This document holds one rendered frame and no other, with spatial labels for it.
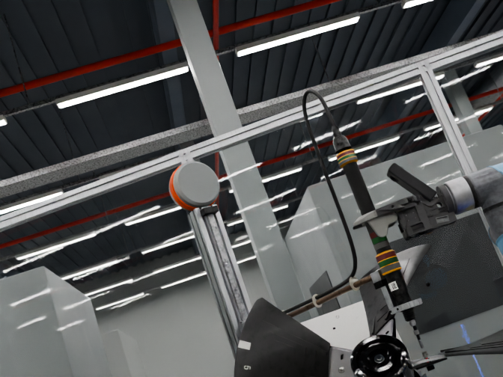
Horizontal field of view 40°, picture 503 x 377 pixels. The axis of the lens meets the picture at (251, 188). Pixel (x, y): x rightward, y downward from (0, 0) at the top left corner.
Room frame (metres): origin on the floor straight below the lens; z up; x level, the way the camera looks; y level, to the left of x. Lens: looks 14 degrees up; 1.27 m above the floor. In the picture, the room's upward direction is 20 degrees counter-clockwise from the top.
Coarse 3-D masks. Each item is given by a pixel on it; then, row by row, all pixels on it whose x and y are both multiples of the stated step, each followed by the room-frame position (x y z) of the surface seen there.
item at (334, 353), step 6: (330, 348) 1.54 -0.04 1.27; (336, 348) 1.53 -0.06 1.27; (330, 354) 1.54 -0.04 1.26; (336, 354) 1.53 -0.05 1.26; (348, 354) 1.52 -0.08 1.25; (330, 360) 1.54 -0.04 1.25; (336, 360) 1.54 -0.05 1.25; (342, 360) 1.53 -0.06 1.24; (348, 360) 1.52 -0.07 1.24; (330, 366) 1.55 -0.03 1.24; (336, 366) 1.54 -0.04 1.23; (342, 366) 1.53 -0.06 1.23; (348, 366) 1.53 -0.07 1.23; (330, 372) 1.55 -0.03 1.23; (336, 372) 1.54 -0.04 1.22; (348, 372) 1.53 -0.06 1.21
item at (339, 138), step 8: (336, 128) 1.49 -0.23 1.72; (336, 136) 1.49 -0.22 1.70; (344, 136) 1.49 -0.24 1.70; (336, 144) 1.48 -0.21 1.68; (344, 144) 1.48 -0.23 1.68; (336, 152) 1.51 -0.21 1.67; (392, 272) 1.48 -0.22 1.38; (400, 272) 1.49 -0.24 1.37; (392, 280) 1.48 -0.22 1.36; (400, 280) 1.48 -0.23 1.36; (392, 288) 1.49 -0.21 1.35; (400, 288) 1.48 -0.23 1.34; (400, 296) 1.48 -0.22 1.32; (408, 296) 1.48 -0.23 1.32; (408, 312) 1.49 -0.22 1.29; (408, 320) 1.49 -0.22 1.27
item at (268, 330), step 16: (256, 304) 1.63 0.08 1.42; (272, 304) 1.61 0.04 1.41; (256, 320) 1.62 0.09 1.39; (272, 320) 1.60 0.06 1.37; (288, 320) 1.58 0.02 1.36; (240, 336) 1.64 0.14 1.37; (256, 336) 1.62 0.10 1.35; (272, 336) 1.59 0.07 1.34; (288, 336) 1.58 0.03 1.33; (304, 336) 1.56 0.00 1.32; (240, 352) 1.63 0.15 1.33; (256, 352) 1.61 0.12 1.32; (272, 352) 1.59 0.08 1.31; (288, 352) 1.57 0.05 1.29; (304, 352) 1.56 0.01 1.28; (320, 352) 1.54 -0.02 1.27; (240, 368) 1.63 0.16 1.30; (256, 368) 1.61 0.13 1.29; (272, 368) 1.60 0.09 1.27; (288, 368) 1.58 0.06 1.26; (304, 368) 1.57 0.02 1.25; (320, 368) 1.55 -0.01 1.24
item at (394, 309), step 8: (376, 272) 1.52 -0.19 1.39; (376, 280) 1.52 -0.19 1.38; (384, 280) 1.51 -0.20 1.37; (376, 288) 1.52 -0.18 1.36; (384, 288) 1.51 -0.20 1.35; (384, 296) 1.52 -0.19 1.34; (392, 296) 1.51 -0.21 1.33; (392, 304) 1.51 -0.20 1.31; (400, 304) 1.47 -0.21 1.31; (408, 304) 1.46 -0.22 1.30; (416, 304) 1.47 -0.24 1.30; (392, 312) 1.48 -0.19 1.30
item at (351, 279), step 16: (304, 96) 1.54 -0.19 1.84; (320, 96) 1.50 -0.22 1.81; (304, 112) 1.56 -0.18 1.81; (320, 160) 1.57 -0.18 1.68; (352, 240) 1.57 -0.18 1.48; (352, 272) 1.60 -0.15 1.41; (336, 288) 1.66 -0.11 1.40; (352, 288) 1.61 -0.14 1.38; (304, 304) 1.79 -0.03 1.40; (320, 304) 1.75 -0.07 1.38
